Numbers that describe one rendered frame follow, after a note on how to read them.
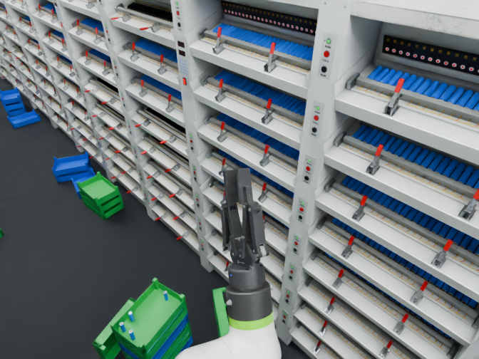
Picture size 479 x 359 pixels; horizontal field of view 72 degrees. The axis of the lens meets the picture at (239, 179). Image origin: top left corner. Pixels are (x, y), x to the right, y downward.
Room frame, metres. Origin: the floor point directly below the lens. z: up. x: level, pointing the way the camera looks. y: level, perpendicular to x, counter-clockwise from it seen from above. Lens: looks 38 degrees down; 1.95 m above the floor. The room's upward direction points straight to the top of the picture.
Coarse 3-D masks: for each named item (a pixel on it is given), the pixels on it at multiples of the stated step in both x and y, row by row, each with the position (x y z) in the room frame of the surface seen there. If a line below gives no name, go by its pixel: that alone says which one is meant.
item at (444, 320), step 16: (320, 224) 0.93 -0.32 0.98; (320, 240) 0.89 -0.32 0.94; (336, 256) 0.82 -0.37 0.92; (352, 256) 0.80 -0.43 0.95; (368, 272) 0.73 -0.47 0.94; (384, 272) 0.73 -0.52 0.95; (384, 288) 0.68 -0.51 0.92; (400, 288) 0.66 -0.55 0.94; (416, 288) 0.66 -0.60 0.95; (432, 304) 0.60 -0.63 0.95; (448, 304) 0.60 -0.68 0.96; (432, 320) 0.56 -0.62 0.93; (448, 320) 0.55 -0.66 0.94; (464, 336) 0.50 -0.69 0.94
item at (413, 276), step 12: (336, 228) 0.91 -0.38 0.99; (348, 240) 0.87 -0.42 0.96; (360, 252) 0.81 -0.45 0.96; (372, 252) 0.79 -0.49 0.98; (396, 264) 0.73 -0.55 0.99; (408, 276) 0.69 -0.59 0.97; (432, 288) 0.64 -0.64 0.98; (444, 300) 0.61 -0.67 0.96; (456, 300) 0.59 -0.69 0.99; (456, 312) 0.57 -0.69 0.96; (468, 312) 0.56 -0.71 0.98
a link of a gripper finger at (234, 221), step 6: (222, 204) 0.51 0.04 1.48; (228, 204) 0.51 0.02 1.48; (228, 210) 0.51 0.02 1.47; (234, 210) 0.51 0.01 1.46; (228, 216) 0.50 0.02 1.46; (234, 216) 0.50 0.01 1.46; (228, 222) 0.49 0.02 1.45; (234, 222) 0.49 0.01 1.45; (240, 222) 0.50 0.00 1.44; (234, 228) 0.48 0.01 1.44; (240, 228) 0.49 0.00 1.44; (234, 234) 0.47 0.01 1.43; (240, 234) 0.47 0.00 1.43; (234, 240) 0.46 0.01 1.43; (234, 246) 0.45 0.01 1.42; (234, 252) 0.44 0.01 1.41
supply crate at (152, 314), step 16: (160, 288) 1.02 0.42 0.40; (144, 304) 0.93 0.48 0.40; (160, 304) 0.93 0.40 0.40; (176, 304) 0.93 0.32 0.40; (128, 320) 0.85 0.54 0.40; (144, 320) 0.85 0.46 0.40; (160, 320) 0.85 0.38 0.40; (128, 336) 0.77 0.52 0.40; (144, 336) 0.77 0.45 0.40; (144, 352) 0.68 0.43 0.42
